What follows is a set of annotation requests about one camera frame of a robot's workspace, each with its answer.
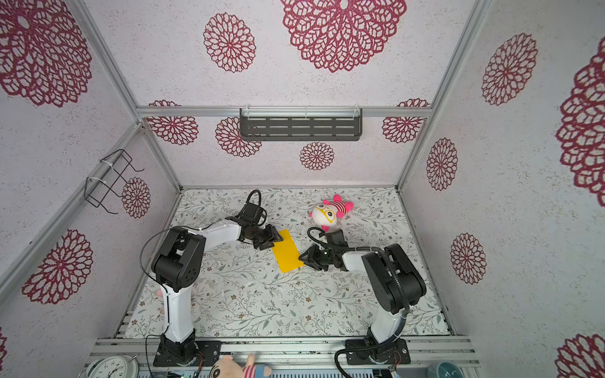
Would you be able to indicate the yellow square paper sheet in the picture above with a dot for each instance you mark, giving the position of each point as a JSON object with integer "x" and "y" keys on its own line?
{"x": 286, "y": 253}

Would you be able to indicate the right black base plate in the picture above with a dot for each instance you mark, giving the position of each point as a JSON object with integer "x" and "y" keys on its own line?
{"x": 395, "y": 353}

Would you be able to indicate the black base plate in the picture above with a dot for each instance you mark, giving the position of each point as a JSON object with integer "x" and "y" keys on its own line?
{"x": 395, "y": 353}
{"x": 189, "y": 353}

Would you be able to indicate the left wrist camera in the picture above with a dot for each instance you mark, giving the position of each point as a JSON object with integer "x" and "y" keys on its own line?
{"x": 251, "y": 215}

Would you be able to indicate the dark grey wall shelf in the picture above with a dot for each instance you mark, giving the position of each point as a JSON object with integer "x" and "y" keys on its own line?
{"x": 300, "y": 126}

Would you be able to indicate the pink white plush toy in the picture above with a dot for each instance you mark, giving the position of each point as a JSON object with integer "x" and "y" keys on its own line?
{"x": 328, "y": 213}

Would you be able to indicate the black wire wall rack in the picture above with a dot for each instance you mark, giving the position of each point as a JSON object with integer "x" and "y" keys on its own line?
{"x": 97, "y": 189}

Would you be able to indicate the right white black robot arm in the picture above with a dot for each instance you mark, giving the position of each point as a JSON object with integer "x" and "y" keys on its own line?
{"x": 395, "y": 281}

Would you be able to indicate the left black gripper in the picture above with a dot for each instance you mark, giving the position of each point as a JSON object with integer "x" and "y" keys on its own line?
{"x": 272, "y": 235}

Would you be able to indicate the teal round clock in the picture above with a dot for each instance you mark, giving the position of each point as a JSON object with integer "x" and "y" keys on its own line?
{"x": 444, "y": 370}

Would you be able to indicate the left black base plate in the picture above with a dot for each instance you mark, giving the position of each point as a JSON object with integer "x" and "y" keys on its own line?
{"x": 189, "y": 353}

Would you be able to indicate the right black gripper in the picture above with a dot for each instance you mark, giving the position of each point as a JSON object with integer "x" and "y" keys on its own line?
{"x": 313, "y": 257}

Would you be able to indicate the white analog alarm clock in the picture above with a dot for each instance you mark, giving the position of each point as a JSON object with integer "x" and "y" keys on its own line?
{"x": 118, "y": 366}

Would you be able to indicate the pink doll red dotted dress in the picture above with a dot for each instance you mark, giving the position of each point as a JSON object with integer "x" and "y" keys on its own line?
{"x": 160, "y": 297}

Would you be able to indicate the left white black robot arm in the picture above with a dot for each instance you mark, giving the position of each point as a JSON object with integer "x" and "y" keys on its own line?
{"x": 178, "y": 264}

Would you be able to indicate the pig plush striped shirt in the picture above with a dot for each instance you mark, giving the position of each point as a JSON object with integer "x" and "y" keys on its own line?
{"x": 226, "y": 367}

